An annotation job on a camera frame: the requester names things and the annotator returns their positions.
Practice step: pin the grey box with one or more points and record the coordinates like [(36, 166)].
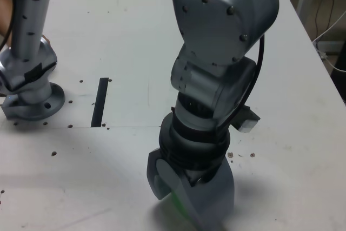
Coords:
[(331, 46)]

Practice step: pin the black tape strip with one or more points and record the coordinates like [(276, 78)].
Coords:
[(98, 104)]

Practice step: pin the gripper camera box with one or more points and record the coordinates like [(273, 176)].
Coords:
[(247, 121)]

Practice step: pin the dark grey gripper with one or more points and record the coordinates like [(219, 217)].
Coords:
[(200, 177)]

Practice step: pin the person's hand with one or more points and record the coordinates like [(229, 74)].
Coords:
[(46, 40)]

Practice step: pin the green cube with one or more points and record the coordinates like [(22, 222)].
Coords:
[(179, 204)]

